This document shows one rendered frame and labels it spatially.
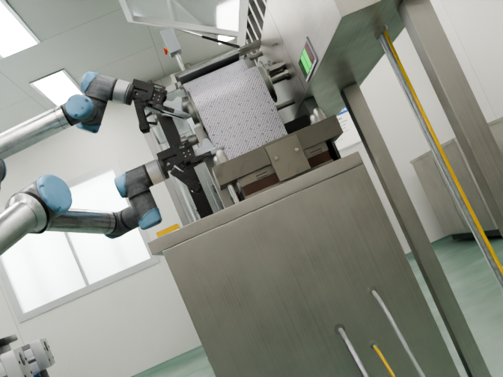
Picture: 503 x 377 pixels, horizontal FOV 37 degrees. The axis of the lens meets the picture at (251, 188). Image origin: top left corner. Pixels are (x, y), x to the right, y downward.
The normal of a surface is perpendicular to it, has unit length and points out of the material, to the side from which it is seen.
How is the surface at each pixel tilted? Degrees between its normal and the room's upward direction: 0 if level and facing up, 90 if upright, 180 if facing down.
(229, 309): 90
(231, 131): 90
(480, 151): 90
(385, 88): 90
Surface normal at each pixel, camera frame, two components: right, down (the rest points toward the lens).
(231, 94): 0.03, -0.09
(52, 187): 0.79, -0.43
